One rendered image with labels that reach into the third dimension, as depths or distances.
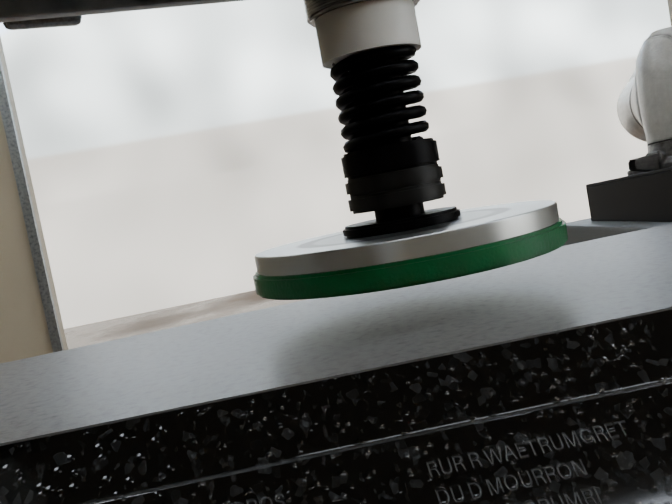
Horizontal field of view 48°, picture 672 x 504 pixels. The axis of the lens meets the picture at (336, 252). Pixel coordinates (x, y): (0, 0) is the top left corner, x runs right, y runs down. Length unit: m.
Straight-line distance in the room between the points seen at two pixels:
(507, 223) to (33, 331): 5.06
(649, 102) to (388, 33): 1.11
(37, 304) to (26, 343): 0.27
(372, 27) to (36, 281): 4.94
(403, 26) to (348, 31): 0.04
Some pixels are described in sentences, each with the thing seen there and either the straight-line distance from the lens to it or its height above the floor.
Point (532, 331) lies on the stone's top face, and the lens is 0.41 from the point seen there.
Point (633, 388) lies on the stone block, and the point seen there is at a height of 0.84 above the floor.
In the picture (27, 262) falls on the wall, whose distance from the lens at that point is 5.38.
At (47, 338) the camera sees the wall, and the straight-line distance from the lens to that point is 5.41.
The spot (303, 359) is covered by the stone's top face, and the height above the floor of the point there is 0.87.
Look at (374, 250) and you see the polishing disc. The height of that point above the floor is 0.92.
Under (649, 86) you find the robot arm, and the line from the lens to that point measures 1.58.
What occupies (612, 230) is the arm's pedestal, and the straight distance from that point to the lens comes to 1.50.
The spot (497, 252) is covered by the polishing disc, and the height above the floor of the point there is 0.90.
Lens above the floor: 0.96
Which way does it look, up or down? 4 degrees down
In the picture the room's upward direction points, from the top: 11 degrees counter-clockwise
